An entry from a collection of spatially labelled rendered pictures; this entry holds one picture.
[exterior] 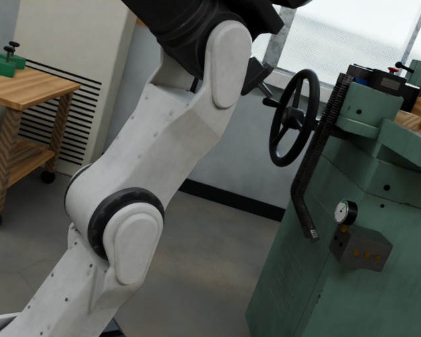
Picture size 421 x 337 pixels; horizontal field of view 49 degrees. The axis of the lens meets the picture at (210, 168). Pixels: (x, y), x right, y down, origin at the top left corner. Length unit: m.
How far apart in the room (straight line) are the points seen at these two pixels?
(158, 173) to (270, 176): 2.03
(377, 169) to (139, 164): 0.66
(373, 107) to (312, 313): 0.59
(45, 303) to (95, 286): 0.11
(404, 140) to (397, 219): 0.25
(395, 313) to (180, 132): 0.92
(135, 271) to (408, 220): 0.78
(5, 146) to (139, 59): 1.13
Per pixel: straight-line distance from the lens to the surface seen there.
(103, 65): 2.46
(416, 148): 1.13
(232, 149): 2.77
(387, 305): 1.46
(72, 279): 0.91
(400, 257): 1.39
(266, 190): 2.85
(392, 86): 1.29
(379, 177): 1.26
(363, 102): 1.26
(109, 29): 2.45
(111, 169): 0.84
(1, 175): 1.90
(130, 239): 0.80
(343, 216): 1.19
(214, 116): 0.81
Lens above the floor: 0.99
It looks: 16 degrees down
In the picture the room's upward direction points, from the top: 18 degrees clockwise
